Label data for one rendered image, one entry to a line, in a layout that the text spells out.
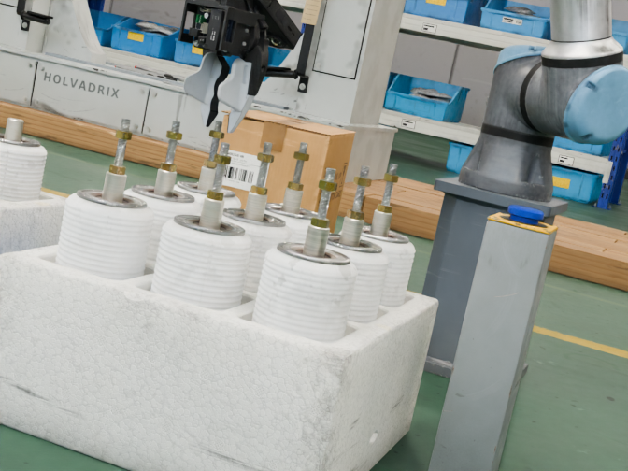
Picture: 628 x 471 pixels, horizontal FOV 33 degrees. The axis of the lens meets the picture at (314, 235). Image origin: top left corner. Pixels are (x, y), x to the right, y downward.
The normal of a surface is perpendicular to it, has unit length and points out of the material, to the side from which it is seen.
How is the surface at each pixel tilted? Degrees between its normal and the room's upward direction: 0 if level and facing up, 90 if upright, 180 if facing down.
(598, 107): 97
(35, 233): 90
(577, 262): 90
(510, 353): 90
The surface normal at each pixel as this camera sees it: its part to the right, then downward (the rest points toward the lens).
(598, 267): -0.36, 0.07
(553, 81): -0.80, 0.25
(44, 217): 0.91, 0.25
